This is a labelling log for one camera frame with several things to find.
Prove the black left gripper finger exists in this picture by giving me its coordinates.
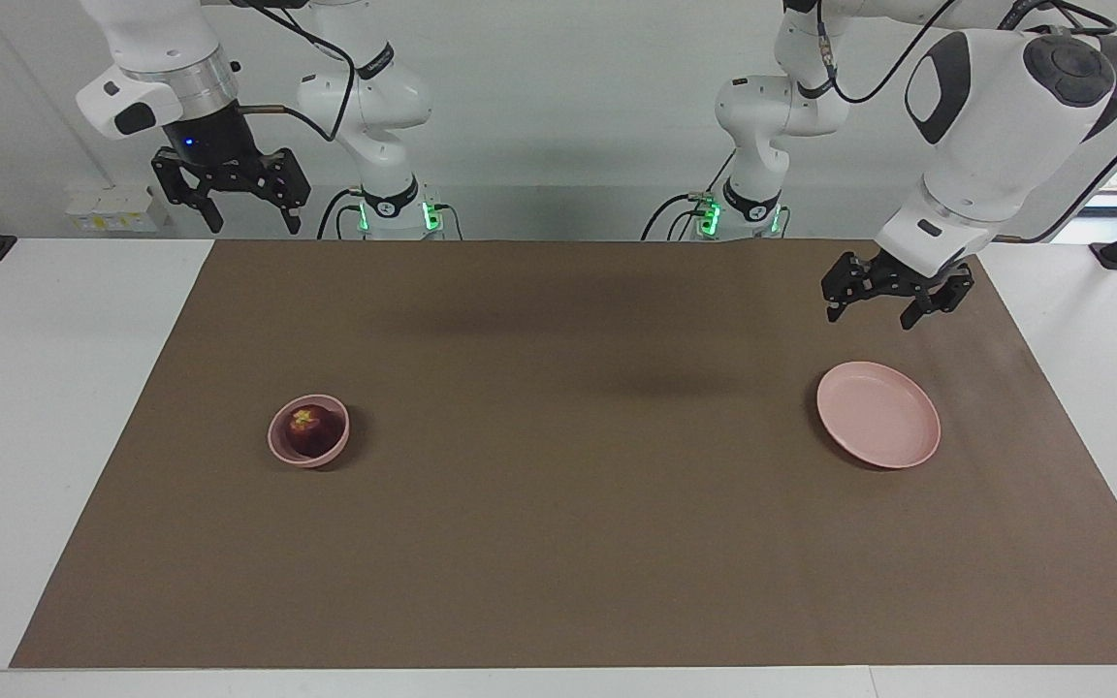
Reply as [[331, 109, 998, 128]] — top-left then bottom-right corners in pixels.
[[820, 252, 870, 323], [901, 264, 974, 331]]

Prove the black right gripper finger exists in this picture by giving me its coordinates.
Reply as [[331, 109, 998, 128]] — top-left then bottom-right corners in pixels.
[[151, 148, 225, 235], [263, 148, 312, 236]]

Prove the red apple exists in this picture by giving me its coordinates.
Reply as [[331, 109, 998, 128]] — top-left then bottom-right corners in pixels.
[[287, 405, 335, 458]]

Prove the pink plate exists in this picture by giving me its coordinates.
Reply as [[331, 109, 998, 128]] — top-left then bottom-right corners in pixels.
[[816, 361, 942, 470]]

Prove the pink bowl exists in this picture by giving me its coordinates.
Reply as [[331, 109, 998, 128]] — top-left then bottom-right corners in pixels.
[[268, 394, 351, 469]]

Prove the brown table mat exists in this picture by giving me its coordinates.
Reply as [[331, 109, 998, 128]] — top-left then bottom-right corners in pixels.
[[9, 239, 1117, 670]]

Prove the white wall socket box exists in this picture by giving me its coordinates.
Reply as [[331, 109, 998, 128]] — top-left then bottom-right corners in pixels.
[[64, 184, 172, 234]]

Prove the black left base cable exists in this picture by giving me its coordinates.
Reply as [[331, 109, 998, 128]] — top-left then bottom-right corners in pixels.
[[641, 150, 739, 240]]

